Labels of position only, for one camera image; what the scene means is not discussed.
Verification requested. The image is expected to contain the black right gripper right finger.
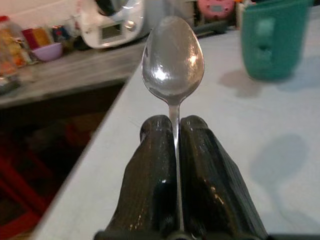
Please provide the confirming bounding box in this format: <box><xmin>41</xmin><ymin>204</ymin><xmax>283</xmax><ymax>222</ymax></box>
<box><xmin>177</xmin><ymin>114</ymin><xmax>269</xmax><ymax>240</ymax></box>

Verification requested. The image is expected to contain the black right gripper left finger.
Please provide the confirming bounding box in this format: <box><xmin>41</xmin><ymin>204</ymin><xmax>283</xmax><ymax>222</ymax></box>
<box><xmin>104</xmin><ymin>114</ymin><xmax>180</xmax><ymax>236</ymax></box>

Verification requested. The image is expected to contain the silver metal spoon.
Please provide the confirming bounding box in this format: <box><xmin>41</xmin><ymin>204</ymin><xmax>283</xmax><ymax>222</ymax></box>
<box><xmin>141</xmin><ymin>15</ymin><xmax>205</xmax><ymax>232</ymax></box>

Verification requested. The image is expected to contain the grey wooden counter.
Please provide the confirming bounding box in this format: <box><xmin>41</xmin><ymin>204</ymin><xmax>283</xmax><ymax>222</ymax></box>
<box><xmin>0</xmin><ymin>39</ymin><xmax>147</xmax><ymax>110</ymax></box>

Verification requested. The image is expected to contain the teal green mug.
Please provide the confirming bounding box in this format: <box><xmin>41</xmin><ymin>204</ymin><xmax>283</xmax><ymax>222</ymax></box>
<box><xmin>240</xmin><ymin>0</ymin><xmax>314</xmax><ymax>81</ymax></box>

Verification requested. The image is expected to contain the white kitchen appliance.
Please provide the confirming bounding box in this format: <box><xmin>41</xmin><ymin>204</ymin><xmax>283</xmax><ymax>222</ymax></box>
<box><xmin>79</xmin><ymin>0</ymin><xmax>146</xmax><ymax>49</ymax></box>

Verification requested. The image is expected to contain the purple plastic bowl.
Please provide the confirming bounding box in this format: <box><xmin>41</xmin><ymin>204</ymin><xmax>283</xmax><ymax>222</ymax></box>
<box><xmin>31</xmin><ymin>42</ymin><xmax>63</xmax><ymax>63</ymax></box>

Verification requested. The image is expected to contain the blue and red packet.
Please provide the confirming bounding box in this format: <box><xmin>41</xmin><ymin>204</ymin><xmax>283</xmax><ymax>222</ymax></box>
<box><xmin>51</xmin><ymin>24</ymin><xmax>71</xmax><ymax>41</ymax></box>

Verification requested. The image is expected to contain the pink round toy gadget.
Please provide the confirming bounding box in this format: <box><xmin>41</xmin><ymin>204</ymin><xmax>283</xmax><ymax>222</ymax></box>
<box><xmin>197</xmin><ymin>0</ymin><xmax>234</xmax><ymax>24</ymax></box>

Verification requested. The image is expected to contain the red and yellow box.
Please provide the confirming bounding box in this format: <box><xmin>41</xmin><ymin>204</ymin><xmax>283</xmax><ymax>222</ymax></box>
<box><xmin>21</xmin><ymin>25</ymin><xmax>53</xmax><ymax>50</ymax></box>

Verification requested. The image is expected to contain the red chair frame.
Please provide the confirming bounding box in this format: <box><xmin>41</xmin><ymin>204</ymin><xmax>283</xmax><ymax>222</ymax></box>
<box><xmin>0</xmin><ymin>144</ymin><xmax>58</xmax><ymax>240</ymax></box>

